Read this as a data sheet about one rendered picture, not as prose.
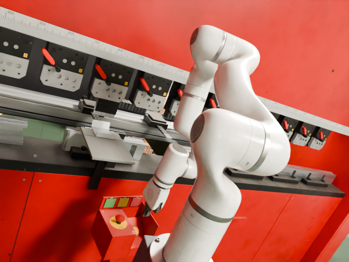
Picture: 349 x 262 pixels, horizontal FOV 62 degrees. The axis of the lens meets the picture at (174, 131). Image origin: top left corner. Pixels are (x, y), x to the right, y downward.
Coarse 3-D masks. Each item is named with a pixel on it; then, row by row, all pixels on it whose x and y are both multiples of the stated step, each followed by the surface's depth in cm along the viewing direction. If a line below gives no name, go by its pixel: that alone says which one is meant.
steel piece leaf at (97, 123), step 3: (93, 120) 134; (96, 120) 135; (93, 123) 135; (96, 123) 135; (99, 123) 136; (102, 123) 137; (105, 123) 138; (108, 123) 138; (93, 126) 135; (96, 126) 135; (99, 126) 136; (102, 126) 137; (105, 126) 138; (108, 126) 139
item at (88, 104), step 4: (80, 100) 154; (84, 100) 153; (88, 100) 155; (80, 104) 153; (84, 104) 151; (88, 104) 149; (92, 104) 152; (80, 108) 151; (84, 108) 148; (88, 108) 149; (92, 108) 150; (84, 112) 149; (88, 112) 150; (92, 112) 150; (92, 116) 146; (96, 116) 147; (100, 116) 154; (100, 120) 145
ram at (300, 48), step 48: (0, 0) 96; (48, 0) 101; (96, 0) 108; (144, 0) 115; (192, 0) 123; (240, 0) 133; (288, 0) 144; (336, 0) 157; (96, 48) 115; (144, 48) 124; (288, 48) 158; (336, 48) 175; (288, 96) 176; (336, 96) 196
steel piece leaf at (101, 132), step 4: (92, 128) 133; (96, 128) 134; (100, 128) 136; (96, 132) 131; (100, 132) 132; (104, 132) 134; (108, 132) 136; (96, 136) 127; (100, 136) 128; (104, 136) 129; (108, 136) 130; (112, 136) 131
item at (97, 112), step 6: (96, 102) 130; (102, 102) 130; (108, 102) 131; (114, 102) 133; (96, 108) 130; (102, 108) 131; (108, 108) 132; (114, 108) 134; (96, 114) 132; (102, 114) 134; (108, 114) 135; (114, 114) 135
